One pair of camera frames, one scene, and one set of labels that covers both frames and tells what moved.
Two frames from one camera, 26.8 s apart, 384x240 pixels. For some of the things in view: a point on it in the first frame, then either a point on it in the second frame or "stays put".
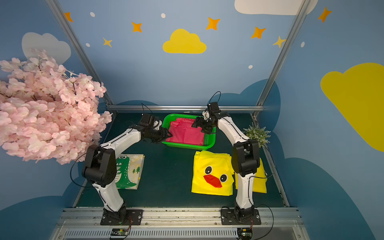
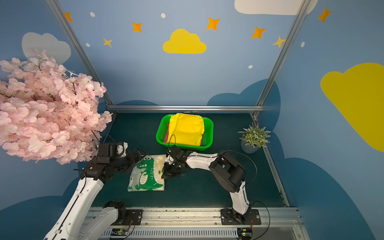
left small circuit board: (119, 232) stays put
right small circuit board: (244, 233) stays put
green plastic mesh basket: (209, 139) stays put
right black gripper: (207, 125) → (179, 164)
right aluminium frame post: (281, 57) stays put
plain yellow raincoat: (260, 179) → (186, 128)
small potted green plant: (260, 134) stays put
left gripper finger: (165, 134) → (138, 154)
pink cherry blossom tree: (48, 112) stays put
